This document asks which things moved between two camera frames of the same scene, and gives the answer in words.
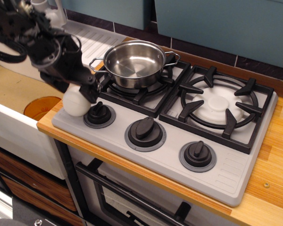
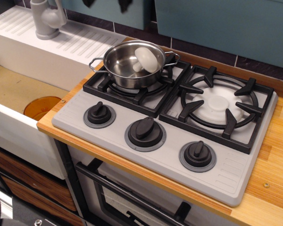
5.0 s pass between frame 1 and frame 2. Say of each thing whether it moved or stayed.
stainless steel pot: stayed
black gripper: moved
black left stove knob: stayed
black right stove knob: stayed
